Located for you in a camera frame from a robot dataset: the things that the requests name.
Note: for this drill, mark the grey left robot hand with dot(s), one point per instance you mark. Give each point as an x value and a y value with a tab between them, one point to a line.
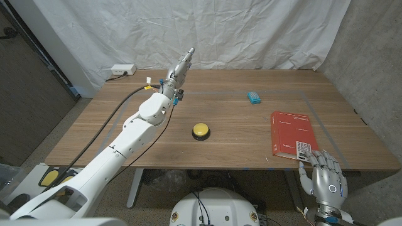
176	77

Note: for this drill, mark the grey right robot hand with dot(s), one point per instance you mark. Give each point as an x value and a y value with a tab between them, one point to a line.
328	185

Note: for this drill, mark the white calculator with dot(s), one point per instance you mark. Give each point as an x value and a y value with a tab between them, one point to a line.
303	149

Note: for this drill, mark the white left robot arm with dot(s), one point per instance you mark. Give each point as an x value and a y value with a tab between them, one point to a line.
132	135

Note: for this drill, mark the yellow push button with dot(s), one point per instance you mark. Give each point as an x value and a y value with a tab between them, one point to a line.
201	129

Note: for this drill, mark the red notebook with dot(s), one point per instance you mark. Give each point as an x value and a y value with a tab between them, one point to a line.
289	132

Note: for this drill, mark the grey table leg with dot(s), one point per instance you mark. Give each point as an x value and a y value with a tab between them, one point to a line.
293	191
134	191

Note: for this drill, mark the white power strip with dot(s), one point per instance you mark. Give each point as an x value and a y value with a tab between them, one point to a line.
123	69

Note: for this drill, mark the white backdrop sheet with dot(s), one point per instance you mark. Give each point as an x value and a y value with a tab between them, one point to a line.
220	31

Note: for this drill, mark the small teal box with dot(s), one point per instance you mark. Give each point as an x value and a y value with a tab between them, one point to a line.
253	98

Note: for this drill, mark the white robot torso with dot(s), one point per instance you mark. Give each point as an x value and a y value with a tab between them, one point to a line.
216	207

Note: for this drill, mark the yellow foot pedal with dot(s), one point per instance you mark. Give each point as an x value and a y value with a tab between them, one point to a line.
66	180
49	177

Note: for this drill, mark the white floor board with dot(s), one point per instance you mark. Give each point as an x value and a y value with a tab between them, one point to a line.
29	180

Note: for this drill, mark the clear plastic bin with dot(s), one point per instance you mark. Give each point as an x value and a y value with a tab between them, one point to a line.
7	179

